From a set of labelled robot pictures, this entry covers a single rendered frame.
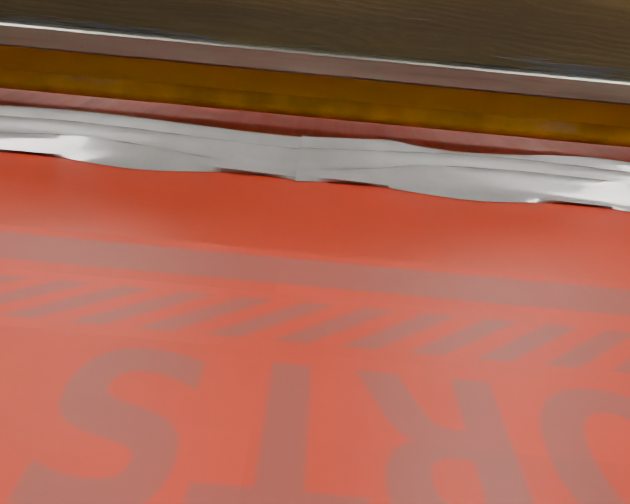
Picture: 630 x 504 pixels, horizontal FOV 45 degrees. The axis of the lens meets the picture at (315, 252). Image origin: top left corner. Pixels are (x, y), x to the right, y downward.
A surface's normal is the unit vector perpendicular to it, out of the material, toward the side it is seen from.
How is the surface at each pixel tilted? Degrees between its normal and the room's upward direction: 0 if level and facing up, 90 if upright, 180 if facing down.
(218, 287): 0
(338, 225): 0
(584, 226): 0
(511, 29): 90
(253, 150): 28
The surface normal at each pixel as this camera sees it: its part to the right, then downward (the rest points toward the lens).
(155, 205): 0.09, -0.93
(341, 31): -0.02, 0.36
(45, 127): 0.08, -0.59
